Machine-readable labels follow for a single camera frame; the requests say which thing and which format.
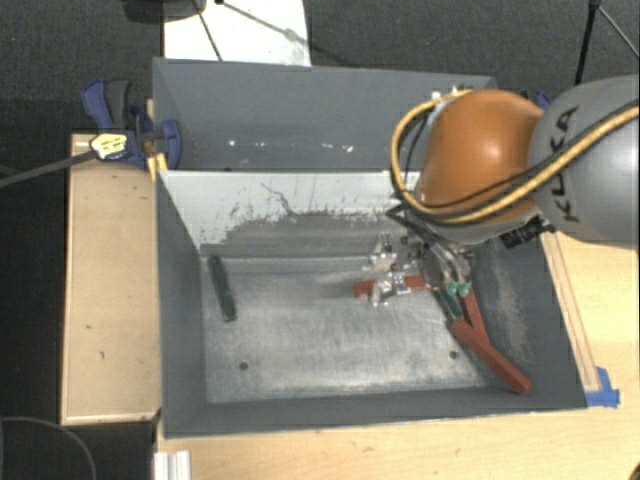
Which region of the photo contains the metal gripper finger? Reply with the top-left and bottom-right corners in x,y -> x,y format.
370,272 -> 414,310
367,231 -> 402,273

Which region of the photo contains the grey metal bin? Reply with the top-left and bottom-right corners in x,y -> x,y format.
151,56 -> 590,440

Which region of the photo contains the dark green flat block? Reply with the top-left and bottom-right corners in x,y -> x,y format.
206,254 -> 238,324

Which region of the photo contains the black cylinder on white bracket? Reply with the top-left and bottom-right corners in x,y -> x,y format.
498,220 -> 554,250

